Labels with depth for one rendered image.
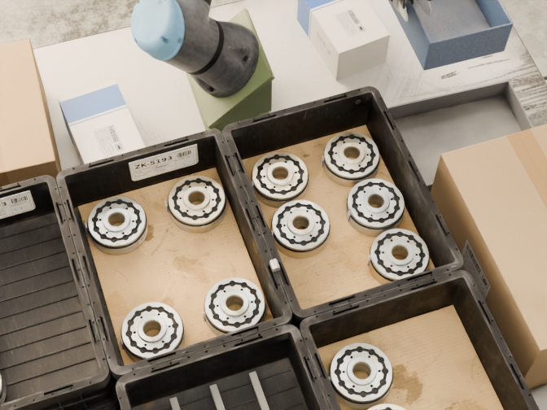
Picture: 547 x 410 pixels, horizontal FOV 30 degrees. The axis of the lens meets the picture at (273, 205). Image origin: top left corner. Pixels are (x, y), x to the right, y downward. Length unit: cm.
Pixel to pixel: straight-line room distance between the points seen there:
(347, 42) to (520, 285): 67
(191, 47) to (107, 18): 136
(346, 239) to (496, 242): 26
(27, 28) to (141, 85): 114
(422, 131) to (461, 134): 8
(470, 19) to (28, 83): 83
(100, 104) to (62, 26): 123
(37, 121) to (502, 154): 86
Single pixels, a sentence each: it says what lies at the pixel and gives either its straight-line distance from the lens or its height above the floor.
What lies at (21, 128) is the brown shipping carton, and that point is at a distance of 196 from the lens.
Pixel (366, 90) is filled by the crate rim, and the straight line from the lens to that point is 188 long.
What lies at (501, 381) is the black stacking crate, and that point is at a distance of 169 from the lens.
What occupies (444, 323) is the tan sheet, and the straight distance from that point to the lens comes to 177.
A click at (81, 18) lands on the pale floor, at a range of 327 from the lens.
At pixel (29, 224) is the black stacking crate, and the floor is 83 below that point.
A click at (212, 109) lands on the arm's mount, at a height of 76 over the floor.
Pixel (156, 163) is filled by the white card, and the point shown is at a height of 90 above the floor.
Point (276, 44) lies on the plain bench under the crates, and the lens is 224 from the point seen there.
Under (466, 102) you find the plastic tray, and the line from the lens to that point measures 218.
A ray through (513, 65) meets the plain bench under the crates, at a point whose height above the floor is 70.
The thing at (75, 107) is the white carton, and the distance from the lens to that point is 205.
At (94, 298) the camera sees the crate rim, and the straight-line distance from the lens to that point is 167.
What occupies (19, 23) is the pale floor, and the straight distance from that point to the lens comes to 329.
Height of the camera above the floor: 241
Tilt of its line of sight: 59 degrees down
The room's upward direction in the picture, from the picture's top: 1 degrees clockwise
